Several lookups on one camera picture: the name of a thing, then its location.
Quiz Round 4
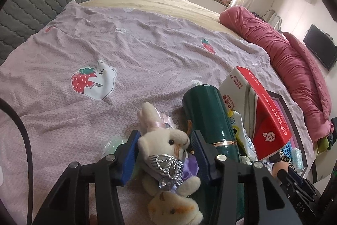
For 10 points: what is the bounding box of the pink blue book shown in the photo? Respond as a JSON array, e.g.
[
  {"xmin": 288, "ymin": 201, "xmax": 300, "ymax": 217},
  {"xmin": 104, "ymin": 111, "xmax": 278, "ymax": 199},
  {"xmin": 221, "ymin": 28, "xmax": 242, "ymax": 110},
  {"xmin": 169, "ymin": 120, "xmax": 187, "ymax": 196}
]
[{"xmin": 272, "ymin": 98, "xmax": 300, "ymax": 157}]

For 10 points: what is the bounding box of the leopard print scrunchie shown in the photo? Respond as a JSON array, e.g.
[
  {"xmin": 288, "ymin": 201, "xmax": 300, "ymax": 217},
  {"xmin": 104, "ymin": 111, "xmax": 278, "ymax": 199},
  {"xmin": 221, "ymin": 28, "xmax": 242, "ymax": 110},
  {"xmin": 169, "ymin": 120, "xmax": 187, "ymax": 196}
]
[{"xmin": 279, "ymin": 150, "xmax": 294, "ymax": 168}]

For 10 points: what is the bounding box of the orange makeup sponge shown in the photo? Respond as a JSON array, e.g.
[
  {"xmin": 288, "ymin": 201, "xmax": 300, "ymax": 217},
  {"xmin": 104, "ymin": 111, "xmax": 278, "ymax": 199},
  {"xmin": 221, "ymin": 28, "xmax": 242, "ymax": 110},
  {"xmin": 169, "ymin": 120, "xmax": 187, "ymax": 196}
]
[{"xmin": 272, "ymin": 161, "xmax": 289, "ymax": 179}]

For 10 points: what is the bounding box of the pink red quilt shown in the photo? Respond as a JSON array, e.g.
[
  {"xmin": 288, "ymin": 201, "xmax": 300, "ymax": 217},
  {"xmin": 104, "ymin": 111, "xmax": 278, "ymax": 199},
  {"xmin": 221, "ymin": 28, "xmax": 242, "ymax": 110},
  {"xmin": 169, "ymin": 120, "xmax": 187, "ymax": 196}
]
[{"xmin": 219, "ymin": 6, "xmax": 334, "ymax": 143}]

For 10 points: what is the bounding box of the small white wipes packet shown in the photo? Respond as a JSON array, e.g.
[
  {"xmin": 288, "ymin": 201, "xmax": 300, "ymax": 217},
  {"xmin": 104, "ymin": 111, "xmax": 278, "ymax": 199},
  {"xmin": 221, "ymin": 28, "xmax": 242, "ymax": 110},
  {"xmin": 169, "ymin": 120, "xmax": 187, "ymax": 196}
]
[{"xmin": 228, "ymin": 110, "xmax": 258, "ymax": 162}]

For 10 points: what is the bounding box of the white floral sock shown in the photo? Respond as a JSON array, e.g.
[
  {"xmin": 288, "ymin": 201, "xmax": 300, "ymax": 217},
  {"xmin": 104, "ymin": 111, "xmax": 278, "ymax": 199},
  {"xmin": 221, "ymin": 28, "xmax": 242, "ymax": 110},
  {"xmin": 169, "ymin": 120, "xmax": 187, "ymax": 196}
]
[{"xmin": 240, "ymin": 155, "xmax": 253, "ymax": 166}]

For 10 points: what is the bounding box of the black cable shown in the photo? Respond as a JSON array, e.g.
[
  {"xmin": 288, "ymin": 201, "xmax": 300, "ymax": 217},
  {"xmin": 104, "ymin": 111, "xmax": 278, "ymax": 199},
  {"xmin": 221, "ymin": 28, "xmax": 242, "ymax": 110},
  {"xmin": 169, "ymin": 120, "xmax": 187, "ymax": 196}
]
[{"xmin": 0, "ymin": 98, "xmax": 34, "ymax": 224}]

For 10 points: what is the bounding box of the green tissue pack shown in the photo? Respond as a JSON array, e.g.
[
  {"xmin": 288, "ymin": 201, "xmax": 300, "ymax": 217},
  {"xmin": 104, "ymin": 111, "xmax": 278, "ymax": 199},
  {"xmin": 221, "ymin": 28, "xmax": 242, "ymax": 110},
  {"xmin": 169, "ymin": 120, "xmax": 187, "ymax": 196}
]
[{"xmin": 291, "ymin": 147, "xmax": 304, "ymax": 172}]

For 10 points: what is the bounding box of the dark green thermos bottle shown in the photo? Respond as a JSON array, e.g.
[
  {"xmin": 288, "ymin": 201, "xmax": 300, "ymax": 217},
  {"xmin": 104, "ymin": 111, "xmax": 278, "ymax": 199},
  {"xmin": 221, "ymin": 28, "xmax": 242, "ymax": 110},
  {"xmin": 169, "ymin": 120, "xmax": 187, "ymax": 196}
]
[{"xmin": 182, "ymin": 85, "xmax": 244, "ymax": 220}]

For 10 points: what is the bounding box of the beige bed mattress cover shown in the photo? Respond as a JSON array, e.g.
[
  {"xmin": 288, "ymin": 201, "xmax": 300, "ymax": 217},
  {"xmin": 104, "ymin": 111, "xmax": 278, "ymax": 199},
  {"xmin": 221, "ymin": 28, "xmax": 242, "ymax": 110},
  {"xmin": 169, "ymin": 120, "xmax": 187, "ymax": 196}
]
[{"xmin": 81, "ymin": 0, "xmax": 240, "ymax": 39}]

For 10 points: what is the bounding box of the black wall television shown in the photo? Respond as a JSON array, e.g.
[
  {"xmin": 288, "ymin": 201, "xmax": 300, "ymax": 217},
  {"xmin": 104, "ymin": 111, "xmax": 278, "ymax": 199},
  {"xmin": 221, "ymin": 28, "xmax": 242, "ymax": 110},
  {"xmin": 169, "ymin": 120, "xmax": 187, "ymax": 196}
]
[{"xmin": 303, "ymin": 24, "xmax": 336, "ymax": 70}]

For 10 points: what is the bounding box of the red white tissue box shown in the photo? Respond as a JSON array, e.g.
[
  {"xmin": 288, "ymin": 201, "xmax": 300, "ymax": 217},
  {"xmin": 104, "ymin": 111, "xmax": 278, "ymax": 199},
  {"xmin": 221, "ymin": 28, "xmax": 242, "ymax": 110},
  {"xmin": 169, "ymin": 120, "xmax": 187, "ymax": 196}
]
[{"xmin": 219, "ymin": 66, "xmax": 292, "ymax": 160}]

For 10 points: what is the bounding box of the dark purple box tray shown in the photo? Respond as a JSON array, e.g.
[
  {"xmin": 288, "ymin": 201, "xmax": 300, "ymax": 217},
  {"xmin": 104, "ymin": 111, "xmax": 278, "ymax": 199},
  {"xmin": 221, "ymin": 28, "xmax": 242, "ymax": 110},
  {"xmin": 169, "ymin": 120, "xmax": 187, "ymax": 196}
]
[{"xmin": 267, "ymin": 91, "xmax": 308, "ymax": 177}]

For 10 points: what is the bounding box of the green cloth under quilt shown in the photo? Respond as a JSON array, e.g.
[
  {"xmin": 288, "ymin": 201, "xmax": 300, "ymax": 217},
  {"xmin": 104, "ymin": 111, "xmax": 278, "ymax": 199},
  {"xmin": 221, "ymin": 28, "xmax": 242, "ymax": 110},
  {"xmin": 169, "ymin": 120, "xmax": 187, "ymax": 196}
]
[{"xmin": 317, "ymin": 136, "xmax": 330, "ymax": 153}]

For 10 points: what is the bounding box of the white plush bunny toy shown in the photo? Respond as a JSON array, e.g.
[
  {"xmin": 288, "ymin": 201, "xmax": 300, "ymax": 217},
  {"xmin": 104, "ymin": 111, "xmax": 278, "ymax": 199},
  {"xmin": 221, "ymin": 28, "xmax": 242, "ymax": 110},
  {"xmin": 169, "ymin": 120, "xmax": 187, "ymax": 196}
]
[{"xmin": 138, "ymin": 102, "xmax": 203, "ymax": 224}]

